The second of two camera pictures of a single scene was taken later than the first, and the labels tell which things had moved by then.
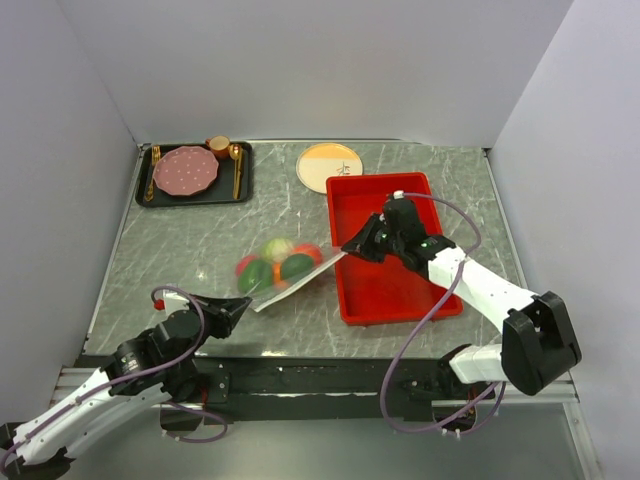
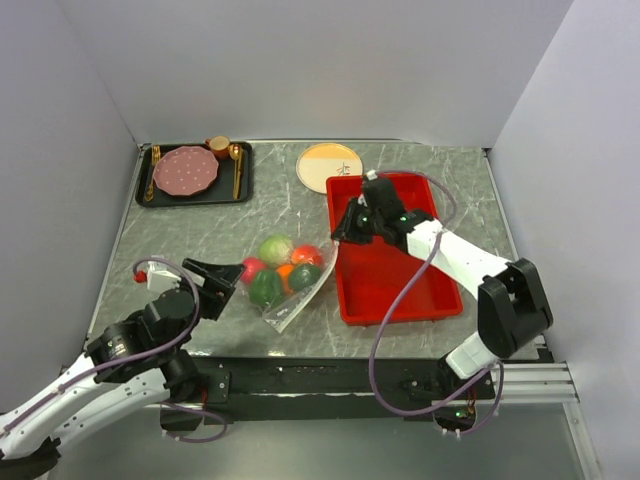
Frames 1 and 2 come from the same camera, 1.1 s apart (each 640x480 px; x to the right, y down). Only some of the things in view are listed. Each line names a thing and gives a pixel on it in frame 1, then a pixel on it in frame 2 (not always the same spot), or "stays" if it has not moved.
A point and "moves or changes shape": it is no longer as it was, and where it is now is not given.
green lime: x=296 y=266 -> x=304 y=276
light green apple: x=277 y=249 stays
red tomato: x=310 y=249 stays
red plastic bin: x=371 y=292 stays
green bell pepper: x=256 y=276 moves or changes shape
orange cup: x=219 y=145 stays
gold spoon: x=235 y=152 stays
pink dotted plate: x=185 y=170 stays
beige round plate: x=317 y=162 stays
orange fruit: x=277 y=273 -> x=285 y=270
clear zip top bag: x=269 y=269 -> x=283 y=315
